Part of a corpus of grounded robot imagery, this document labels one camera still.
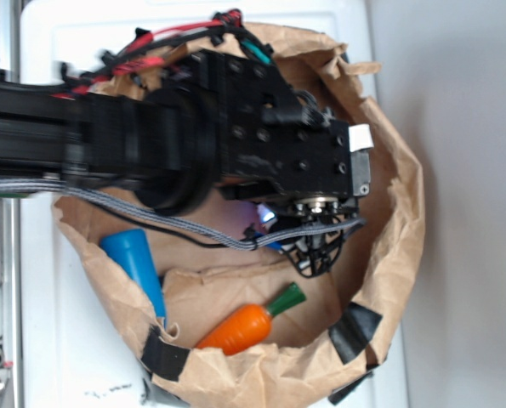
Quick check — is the orange toy carrot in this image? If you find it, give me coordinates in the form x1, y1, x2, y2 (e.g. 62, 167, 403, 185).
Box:
195, 282, 306, 355

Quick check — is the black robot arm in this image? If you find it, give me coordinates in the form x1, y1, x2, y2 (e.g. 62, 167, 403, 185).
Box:
0, 51, 372, 216

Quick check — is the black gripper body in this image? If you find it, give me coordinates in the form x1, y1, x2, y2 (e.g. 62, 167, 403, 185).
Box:
219, 56, 372, 213

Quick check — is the black tape right rim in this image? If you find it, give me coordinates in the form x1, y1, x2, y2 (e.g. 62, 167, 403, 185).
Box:
327, 302, 383, 365

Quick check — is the brown paper bag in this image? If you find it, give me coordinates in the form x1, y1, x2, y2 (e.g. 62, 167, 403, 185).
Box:
62, 23, 425, 407

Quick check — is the black tape rim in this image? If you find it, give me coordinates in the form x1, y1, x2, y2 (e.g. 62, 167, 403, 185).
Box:
139, 326, 190, 382
327, 302, 383, 365

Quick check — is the red and black wire bundle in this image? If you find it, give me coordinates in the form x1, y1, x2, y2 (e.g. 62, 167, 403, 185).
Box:
56, 8, 279, 97

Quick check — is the black tape left rim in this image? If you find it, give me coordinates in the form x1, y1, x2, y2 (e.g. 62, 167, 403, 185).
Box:
139, 326, 190, 382

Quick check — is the blue plastic cone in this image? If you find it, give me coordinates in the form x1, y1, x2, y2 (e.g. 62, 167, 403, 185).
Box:
100, 229, 167, 319

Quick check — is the grey ribbon cable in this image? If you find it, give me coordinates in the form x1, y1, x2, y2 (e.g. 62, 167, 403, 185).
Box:
0, 178, 367, 252

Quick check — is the aluminium rail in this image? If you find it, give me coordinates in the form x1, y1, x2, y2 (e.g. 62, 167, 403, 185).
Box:
0, 1, 25, 407

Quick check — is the black tape right base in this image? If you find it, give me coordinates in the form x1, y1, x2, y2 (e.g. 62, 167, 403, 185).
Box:
327, 371, 373, 405

